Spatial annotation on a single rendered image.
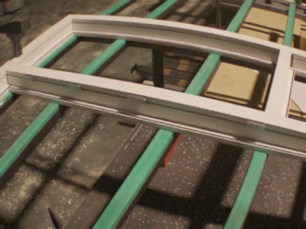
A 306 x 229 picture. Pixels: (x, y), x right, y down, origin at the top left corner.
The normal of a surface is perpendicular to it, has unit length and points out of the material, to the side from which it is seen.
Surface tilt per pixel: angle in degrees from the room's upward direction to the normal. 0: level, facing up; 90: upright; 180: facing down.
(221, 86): 0
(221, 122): 90
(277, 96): 0
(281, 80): 0
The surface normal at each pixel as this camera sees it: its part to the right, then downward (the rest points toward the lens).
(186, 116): -0.39, 0.56
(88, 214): -0.03, -0.80
